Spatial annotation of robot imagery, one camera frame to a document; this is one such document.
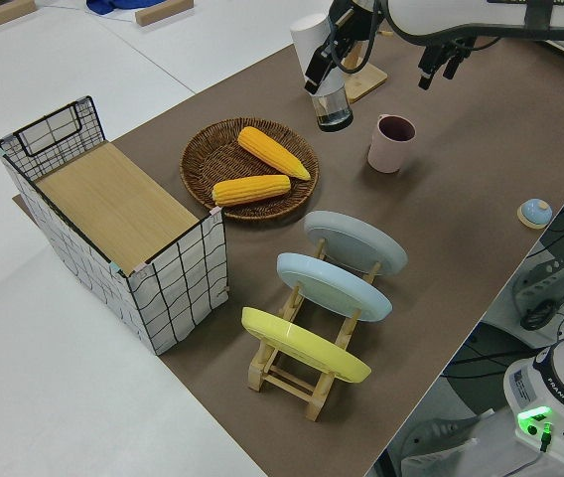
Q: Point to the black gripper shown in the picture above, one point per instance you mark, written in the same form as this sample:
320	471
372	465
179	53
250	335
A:
354	20
448	48

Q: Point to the wooden mug tree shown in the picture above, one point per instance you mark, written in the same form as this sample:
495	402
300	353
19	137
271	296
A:
369	79

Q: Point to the grey plate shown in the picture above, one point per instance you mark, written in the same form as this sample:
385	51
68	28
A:
356	241

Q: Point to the yellow plate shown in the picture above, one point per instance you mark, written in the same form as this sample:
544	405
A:
302	348

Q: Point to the wooden board lid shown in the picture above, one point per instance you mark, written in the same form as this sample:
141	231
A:
113	204

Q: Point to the glass water bottle white cap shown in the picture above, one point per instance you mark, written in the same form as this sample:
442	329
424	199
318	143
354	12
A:
307	40

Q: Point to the round wicker basket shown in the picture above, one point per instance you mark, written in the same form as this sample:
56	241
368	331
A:
202	164

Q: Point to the light blue plate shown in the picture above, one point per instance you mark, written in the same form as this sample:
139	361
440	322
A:
331	288

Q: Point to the grey white stand foot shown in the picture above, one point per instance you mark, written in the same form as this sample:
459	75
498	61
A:
436	437

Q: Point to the pink mug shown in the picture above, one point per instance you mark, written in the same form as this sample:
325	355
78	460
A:
388	149

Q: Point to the yellow corn cob blunt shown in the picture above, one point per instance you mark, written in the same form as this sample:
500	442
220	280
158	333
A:
249	191

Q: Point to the blue service bell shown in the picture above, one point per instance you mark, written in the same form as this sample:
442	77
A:
535	213

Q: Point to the wooden plate rack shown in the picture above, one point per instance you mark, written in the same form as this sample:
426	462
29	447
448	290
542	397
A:
287	385

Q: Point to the white robot base green light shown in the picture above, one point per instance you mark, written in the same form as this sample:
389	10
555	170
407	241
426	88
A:
525	397

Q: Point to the blue cloth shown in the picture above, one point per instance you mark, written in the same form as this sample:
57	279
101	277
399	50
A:
113	6

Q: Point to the yellow corn cob pointed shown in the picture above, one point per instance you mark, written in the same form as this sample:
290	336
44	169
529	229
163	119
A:
272	151

